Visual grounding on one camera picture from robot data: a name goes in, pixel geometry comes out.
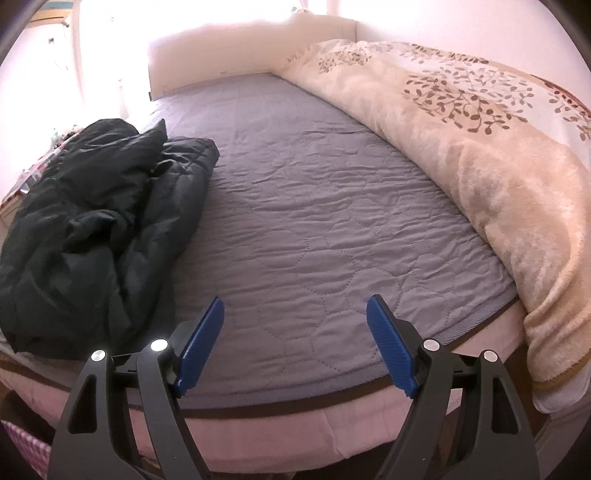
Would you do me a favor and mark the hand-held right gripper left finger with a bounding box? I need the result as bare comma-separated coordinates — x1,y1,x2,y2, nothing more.
47,295,226,480

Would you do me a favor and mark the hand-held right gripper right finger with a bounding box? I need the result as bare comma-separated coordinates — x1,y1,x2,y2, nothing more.
366,294,541,480

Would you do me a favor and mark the dark green quilted jacket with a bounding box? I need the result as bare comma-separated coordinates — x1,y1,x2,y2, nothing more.
0,119,220,361

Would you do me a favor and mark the grey quilted bed cover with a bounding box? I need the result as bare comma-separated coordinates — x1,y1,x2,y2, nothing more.
0,74,529,411

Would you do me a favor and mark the pink patterned garment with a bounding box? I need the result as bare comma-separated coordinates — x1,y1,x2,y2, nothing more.
0,418,51,480

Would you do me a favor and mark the beige leaf-print blanket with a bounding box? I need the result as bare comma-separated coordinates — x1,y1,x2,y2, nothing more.
270,39,591,414

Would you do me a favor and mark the white headboard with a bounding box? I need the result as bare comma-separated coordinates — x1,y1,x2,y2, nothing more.
148,11,358,100

